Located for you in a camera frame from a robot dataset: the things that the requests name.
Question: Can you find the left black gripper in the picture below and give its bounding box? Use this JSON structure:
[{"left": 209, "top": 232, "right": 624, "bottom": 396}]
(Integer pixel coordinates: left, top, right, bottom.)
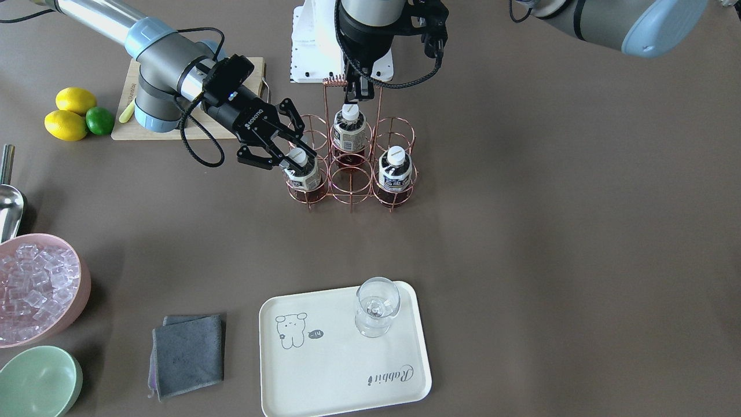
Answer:
[{"left": 336, "top": 1, "right": 449, "bottom": 104}]

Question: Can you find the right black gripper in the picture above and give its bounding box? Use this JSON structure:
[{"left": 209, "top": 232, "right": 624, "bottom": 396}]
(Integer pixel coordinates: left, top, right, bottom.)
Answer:
[{"left": 201, "top": 54, "right": 317, "bottom": 170}]

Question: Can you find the tea bottle white cap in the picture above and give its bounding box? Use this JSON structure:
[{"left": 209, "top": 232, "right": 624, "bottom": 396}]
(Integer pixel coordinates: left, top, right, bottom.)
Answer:
[{"left": 285, "top": 148, "right": 324, "bottom": 204}]

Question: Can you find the copper wire bottle basket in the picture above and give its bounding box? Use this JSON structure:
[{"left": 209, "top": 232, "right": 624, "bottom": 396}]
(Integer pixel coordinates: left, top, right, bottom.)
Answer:
[{"left": 284, "top": 75, "right": 419, "bottom": 212}]

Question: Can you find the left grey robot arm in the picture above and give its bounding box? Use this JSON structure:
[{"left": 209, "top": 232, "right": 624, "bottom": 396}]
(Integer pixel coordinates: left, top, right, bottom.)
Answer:
[{"left": 332, "top": 1, "right": 707, "bottom": 105}]

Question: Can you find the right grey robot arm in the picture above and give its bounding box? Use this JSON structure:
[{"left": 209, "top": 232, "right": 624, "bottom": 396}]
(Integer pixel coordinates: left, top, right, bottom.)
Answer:
[{"left": 39, "top": 1, "right": 317, "bottom": 174}]

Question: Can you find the yellow plastic knife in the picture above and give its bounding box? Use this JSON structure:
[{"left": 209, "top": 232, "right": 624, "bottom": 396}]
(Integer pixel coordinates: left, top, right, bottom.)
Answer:
[{"left": 118, "top": 98, "right": 135, "bottom": 124}]

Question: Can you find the green lime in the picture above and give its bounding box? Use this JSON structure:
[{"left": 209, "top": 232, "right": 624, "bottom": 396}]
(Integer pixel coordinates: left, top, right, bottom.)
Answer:
[{"left": 85, "top": 107, "right": 116, "bottom": 136}]

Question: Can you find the upper yellow lemon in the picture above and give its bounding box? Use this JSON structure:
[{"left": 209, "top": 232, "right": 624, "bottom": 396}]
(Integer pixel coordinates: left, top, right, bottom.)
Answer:
[{"left": 55, "top": 87, "right": 97, "bottom": 116}]

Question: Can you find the yellow lemon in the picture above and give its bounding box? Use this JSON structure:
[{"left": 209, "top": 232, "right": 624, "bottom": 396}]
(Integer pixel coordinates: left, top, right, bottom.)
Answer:
[
  {"left": 55, "top": 87, "right": 97, "bottom": 116},
  {"left": 44, "top": 110, "right": 89, "bottom": 141}
]

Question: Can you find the lower yellow lemon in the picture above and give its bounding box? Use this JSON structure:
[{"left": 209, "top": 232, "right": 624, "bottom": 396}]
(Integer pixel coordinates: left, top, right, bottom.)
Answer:
[{"left": 44, "top": 110, "right": 89, "bottom": 141}]

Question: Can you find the clear stemless glass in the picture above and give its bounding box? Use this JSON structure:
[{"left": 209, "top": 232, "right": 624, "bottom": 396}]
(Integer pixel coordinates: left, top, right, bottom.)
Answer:
[{"left": 355, "top": 277, "right": 401, "bottom": 338}]

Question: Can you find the grey folded cloth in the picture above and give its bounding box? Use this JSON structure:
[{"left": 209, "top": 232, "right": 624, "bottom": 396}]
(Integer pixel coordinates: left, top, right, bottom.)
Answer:
[{"left": 148, "top": 314, "right": 226, "bottom": 402}]

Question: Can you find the cream rabbit tray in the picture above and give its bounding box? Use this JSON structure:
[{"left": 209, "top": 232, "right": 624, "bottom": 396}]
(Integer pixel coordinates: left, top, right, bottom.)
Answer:
[{"left": 259, "top": 281, "right": 433, "bottom": 416}]

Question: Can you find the steel ice scoop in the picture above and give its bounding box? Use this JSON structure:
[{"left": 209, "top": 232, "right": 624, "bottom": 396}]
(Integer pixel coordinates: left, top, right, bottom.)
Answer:
[{"left": 1, "top": 144, "right": 26, "bottom": 243}]

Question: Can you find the pink bowl of ice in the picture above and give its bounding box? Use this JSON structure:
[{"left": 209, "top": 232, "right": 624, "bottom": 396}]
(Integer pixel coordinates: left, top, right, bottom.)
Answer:
[{"left": 1, "top": 234, "right": 91, "bottom": 349}]

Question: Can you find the green empty bowl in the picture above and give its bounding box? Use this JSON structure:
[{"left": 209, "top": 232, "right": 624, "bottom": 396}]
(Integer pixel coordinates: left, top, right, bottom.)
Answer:
[{"left": 1, "top": 345, "right": 83, "bottom": 416}]

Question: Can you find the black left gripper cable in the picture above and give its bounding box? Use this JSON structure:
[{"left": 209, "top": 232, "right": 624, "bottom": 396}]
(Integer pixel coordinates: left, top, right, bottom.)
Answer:
[{"left": 333, "top": 0, "right": 445, "bottom": 90}]

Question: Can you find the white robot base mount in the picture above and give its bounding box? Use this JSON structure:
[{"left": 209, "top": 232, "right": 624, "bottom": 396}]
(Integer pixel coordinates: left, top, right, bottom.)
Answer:
[{"left": 289, "top": 0, "right": 395, "bottom": 84}]

